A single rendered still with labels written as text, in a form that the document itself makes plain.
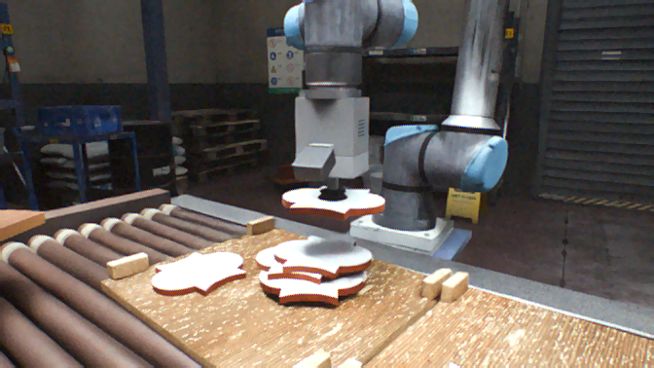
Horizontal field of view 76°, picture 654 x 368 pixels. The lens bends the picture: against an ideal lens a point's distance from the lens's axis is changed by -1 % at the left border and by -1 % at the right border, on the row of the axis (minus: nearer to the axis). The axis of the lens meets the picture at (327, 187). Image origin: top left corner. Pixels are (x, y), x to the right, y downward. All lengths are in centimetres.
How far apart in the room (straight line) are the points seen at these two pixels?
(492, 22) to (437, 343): 61
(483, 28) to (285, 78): 544
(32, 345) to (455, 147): 75
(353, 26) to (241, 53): 620
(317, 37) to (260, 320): 36
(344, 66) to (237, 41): 627
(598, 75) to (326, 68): 464
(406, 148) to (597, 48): 426
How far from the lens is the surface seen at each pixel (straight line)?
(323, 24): 56
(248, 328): 56
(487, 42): 91
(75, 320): 68
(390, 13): 63
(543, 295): 74
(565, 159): 513
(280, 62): 631
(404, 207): 96
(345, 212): 55
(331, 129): 56
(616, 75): 511
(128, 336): 64
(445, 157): 89
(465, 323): 59
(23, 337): 68
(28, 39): 552
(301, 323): 56
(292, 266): 61
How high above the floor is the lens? 123
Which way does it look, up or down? 14 degrees down
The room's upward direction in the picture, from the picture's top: straight up
